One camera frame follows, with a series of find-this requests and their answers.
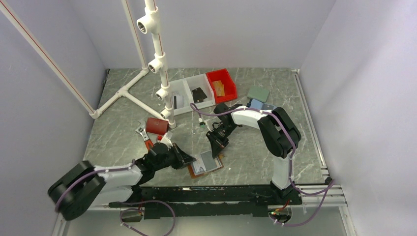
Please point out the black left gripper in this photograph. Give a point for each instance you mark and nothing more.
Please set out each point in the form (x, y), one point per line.
(185, 158)

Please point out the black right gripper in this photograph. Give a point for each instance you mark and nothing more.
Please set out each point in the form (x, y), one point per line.
(217, 145)

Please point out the brown leather card holder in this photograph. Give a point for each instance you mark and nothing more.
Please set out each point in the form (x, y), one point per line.
(204, 164)

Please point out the grey card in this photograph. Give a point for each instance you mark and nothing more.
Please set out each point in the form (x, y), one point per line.
(199, 97)

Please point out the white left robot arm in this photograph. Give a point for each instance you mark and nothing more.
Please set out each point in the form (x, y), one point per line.
(86, 185)

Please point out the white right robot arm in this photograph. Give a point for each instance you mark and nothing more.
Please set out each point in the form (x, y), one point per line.
(280, 135)

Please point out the dark red card holder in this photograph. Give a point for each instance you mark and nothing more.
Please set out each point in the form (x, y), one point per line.
(157, 126)

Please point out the blue card holder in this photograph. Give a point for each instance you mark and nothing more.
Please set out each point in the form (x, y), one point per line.
(256, 104)

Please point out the black card in bin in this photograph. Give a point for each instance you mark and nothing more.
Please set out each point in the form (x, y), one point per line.
(197, 90)

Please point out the orange card in bin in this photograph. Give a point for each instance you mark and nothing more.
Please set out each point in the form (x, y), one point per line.
(219, 88)

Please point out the green card holder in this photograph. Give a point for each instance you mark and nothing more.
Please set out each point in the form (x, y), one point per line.
(258, 93)

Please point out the clear middle plastic bin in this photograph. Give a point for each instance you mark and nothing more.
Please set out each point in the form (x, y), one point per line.
(201, 81)

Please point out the clear plastic bin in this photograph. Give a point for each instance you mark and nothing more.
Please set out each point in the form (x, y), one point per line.
(201, 81)
(180, 87)

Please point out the red plastic bin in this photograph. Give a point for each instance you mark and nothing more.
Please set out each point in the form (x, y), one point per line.
(229, 85)

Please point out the clear left plastic bin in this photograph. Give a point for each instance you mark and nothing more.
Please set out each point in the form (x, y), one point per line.
(180, 87)

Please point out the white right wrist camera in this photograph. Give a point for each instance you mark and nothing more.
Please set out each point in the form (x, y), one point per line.
(204, 123)

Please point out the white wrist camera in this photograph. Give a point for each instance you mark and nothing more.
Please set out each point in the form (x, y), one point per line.
(204, 123)
(166, 139)

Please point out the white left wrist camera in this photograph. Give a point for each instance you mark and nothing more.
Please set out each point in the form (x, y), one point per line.
(166, 139)

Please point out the adjustable wrench red handle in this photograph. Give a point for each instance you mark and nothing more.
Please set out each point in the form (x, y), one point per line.
(142, 131)

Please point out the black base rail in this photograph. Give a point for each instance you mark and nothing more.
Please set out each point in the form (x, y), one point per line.
(252, 200)

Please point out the white pvc pipe frame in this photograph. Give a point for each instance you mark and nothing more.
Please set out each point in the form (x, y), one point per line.
(149, 23)

